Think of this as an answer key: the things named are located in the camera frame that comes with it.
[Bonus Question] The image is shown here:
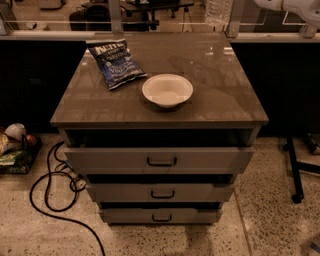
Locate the grey drawer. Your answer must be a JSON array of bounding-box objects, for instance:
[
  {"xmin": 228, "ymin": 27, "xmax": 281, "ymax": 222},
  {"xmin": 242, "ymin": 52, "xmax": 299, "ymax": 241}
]
[
  {"xmin": 99, "ymin": 208, "xmax": 222, "ymax": 224},
  {"xmin": 87, "ymin": 183, "xmax": 234, "ymax": 203},
  {"xmin": 65, "ymin": 147, "xmax": 253, "ymax": 175}
]

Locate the clear plastic water bottle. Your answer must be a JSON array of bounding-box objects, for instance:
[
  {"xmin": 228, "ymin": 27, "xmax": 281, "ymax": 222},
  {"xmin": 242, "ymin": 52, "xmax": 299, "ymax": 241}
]
[{"xmin": 205, "ymin": 0, "xmax": 233, "ymax": 31}]

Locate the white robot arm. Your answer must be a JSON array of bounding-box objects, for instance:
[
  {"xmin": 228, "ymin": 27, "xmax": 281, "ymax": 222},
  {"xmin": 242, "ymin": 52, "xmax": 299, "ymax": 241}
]
[{"xmin": 254, "ymin": 0, "xmax": 320, "ymax": 28}]

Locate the grey drawer cabinet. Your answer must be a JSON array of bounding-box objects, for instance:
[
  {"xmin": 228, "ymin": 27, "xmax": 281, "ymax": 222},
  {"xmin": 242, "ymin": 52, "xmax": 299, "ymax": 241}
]
[{"xmin": 51, "ymin": 33, "xmax": 268, "ymax": 225}]

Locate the glass partition railing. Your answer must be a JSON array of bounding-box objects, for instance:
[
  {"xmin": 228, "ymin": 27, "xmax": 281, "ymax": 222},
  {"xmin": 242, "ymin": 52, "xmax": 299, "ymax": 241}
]
[{"xmin": 1, "ymin": 0, "xmax": 319, "ymax": 41}]

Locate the bottom grey drawer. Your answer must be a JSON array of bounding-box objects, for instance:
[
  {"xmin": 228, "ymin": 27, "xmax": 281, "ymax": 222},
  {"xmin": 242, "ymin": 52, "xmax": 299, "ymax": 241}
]
[{"xmin": 99, "ymin": 208, "xmax": 222, "ymax": 224}]

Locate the pile of items on floor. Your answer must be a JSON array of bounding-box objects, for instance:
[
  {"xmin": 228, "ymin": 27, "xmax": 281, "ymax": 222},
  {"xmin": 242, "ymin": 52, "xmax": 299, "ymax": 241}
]
[{"xmin": 0, "ymin": 123, "xmax": 42, "ymax": 174}]

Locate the dark background desk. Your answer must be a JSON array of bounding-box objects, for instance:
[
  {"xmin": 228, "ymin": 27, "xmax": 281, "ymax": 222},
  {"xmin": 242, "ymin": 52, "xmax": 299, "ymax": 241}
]
[{"xmin": 121, "ymin": 0, "xmax": 194, "ymax": 32}]

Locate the dark office chair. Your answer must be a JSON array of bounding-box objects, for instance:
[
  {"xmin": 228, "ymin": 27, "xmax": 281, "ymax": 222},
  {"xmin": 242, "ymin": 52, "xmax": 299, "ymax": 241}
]
[{"xmin": 68, "ymin": 1, "xmax": 134, "ymax": 33}]

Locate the white paper bowl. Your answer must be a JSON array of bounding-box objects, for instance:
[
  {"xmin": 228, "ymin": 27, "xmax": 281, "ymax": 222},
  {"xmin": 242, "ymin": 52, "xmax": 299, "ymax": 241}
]
[{"xmin": 142, "ymin": 74, "xmax": 193, "ymax": 108}]

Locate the blue chip bag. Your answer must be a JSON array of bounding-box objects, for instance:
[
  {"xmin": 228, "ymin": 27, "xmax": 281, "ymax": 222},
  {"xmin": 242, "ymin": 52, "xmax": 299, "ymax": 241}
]
[{"xmin": 87, "ymin": 39, "xmax": 147, "ymax": 90}]

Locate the top grey drawer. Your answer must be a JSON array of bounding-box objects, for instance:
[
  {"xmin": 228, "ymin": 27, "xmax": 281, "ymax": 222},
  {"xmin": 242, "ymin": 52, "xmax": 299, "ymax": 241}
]
[{"xmin": 65, "ymin": 147, "xmax": 253, "ymax": 175}]

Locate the black stand with caster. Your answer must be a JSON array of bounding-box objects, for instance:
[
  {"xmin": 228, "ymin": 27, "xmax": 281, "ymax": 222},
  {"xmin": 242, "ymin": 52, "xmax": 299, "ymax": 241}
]
[{"xmin": 283, "ymin": 136, "xmax": 320, "ymax": 204}]

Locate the middle grey drawer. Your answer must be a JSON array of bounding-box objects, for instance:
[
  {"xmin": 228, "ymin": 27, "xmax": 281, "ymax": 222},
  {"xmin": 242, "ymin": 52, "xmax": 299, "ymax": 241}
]
[{"xmin": 87, "ymin": 183, "xmax": 234, "ymax": 203}]

